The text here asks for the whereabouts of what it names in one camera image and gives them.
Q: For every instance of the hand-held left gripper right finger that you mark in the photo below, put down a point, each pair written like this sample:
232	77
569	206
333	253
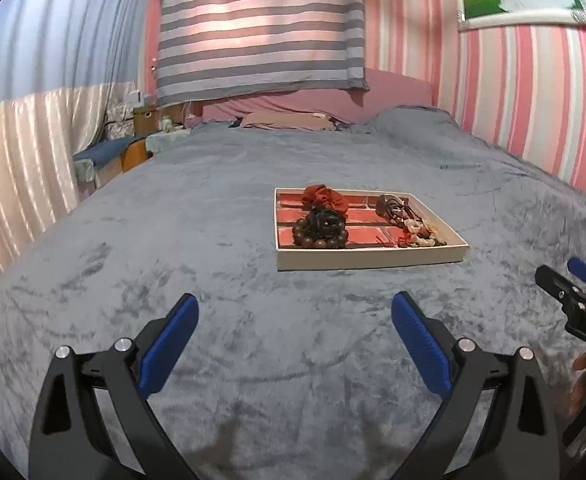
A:
420	342

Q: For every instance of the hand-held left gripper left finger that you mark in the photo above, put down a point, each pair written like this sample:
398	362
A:
168	345

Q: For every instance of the beige tray with red lining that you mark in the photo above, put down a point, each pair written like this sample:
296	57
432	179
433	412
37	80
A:
363	255

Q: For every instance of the cream flower scrunchie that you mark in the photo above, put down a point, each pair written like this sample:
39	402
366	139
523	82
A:
425	235

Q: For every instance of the black hair accessory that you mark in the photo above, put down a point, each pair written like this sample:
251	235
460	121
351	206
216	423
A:
325	221

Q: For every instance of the red scrunchie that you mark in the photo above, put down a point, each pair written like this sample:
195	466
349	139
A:
323	197

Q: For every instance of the person's right hand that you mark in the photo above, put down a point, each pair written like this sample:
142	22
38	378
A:
580	365

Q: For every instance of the grey plush blanket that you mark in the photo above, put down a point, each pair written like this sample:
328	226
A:
223	260

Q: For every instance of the orange chair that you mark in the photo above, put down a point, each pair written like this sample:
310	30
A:
134	155

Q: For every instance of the blue cloth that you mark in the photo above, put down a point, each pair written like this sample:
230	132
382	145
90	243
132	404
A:
103	152

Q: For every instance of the bedside table with green cloth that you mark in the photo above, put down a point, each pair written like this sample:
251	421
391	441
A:
168	139

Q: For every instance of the cream striped curtain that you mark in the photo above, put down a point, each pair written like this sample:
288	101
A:
28	170

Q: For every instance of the cardboard box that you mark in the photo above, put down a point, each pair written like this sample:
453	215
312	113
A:
144	119

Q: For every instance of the pink pillow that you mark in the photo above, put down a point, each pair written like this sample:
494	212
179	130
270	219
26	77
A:
393	92

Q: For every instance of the beige pillow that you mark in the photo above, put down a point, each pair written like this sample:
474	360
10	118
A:
285	121

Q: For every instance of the grey striped hanging cloth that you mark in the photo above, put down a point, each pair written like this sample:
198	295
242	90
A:
258	25

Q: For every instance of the blue curtain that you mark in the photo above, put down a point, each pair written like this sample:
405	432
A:
53	25

